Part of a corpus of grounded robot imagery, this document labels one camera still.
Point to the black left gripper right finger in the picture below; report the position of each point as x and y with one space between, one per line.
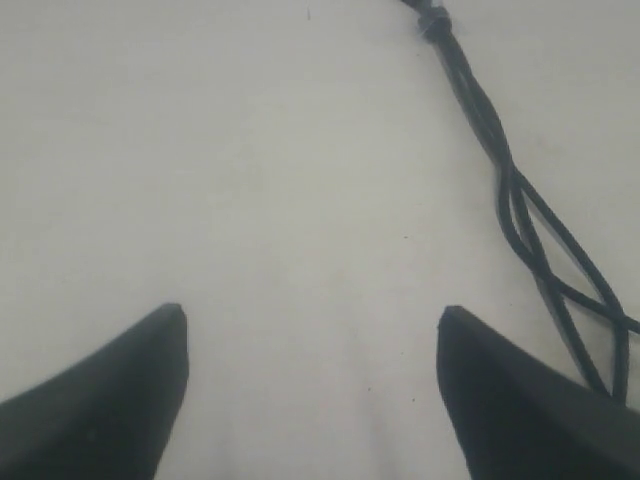
516 418

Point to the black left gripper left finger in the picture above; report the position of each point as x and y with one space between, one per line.
110 416

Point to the clear tape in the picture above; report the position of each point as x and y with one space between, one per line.
435 23

